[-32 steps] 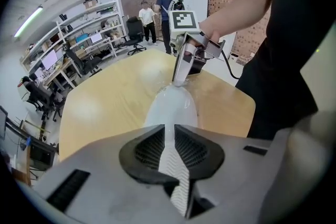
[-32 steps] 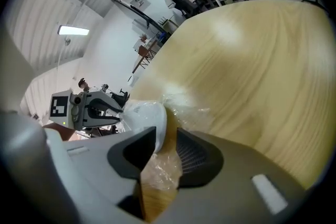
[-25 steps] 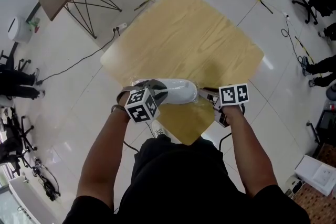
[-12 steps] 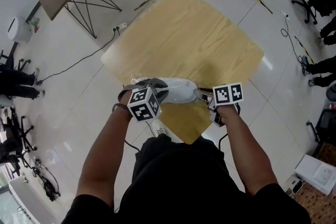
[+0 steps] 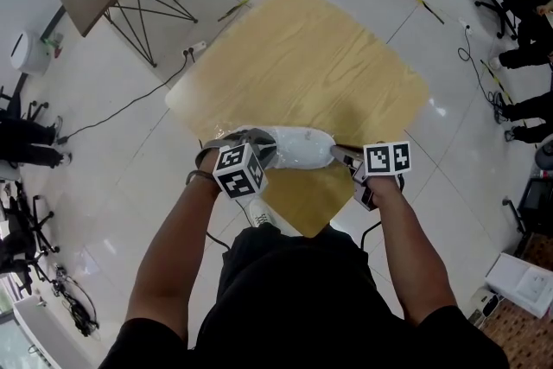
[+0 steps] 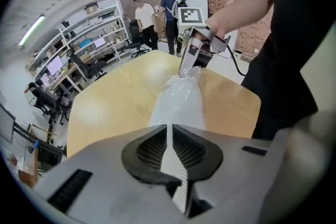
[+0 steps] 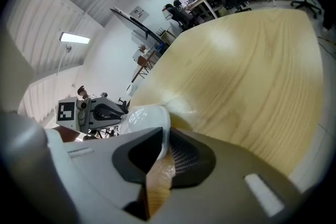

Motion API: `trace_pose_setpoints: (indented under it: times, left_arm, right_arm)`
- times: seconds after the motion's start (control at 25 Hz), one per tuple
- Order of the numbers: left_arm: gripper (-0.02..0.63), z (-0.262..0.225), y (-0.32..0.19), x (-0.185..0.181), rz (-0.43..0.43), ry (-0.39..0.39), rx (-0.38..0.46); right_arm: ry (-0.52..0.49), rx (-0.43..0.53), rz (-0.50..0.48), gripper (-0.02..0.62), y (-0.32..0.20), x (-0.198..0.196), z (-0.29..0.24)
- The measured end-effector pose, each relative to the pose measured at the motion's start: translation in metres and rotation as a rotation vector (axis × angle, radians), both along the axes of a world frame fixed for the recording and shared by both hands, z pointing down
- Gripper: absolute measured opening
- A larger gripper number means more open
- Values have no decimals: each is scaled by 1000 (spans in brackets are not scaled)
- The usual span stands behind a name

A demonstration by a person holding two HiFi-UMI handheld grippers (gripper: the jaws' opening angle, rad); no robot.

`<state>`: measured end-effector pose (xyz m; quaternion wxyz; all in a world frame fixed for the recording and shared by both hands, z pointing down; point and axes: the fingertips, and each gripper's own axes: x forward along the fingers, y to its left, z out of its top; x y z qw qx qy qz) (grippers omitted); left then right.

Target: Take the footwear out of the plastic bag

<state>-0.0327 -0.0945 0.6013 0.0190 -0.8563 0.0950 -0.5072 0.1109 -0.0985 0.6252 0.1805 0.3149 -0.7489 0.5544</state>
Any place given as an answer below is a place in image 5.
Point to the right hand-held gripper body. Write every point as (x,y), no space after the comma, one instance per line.
(386,159)

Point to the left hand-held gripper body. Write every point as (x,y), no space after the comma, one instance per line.
(239,171)

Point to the clear plastic bag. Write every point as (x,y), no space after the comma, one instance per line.
(298,162)

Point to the white footwear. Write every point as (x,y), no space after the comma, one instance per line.
(300,147)

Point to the person's right forearm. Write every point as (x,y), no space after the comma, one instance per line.
(410,255)

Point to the person's left forearm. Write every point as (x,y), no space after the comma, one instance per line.
(173,255)

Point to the dark wrist band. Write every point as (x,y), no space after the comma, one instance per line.
(196,175)

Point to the person's white shoe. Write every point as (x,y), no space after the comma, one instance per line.
(260,217)

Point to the person's black clothing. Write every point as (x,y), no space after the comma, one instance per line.
(298,302)

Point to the small white power strip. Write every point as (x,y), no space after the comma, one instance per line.
(464,26)

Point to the black cabinet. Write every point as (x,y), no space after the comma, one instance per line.
(535,203)

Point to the open white cardboard box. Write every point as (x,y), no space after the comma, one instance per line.
(520,283)

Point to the black office chair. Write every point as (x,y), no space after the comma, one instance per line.
(26,224)
(497,8)

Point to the brown patterned floor mat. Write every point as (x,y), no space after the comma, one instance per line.
(523,337)

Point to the white round floor appliance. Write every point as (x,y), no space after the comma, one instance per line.
(27,52)

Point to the white storage cabinet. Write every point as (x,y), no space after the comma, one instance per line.
(32,330)

